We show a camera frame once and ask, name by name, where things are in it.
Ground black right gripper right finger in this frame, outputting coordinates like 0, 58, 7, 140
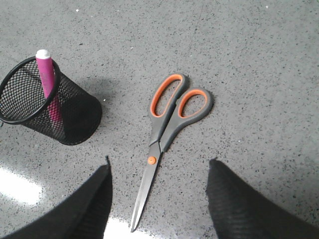
206, 159, 319, 239

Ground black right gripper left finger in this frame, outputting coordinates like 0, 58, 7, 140
4, 156, 113, 239

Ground pink highlighter pen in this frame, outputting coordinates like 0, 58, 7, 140
35, 49, 62, 125

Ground grey orange scissors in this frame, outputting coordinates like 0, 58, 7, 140
130, 73, 214, 232

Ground black mesh pen bin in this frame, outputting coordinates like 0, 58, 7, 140
0, 57, 102, 145

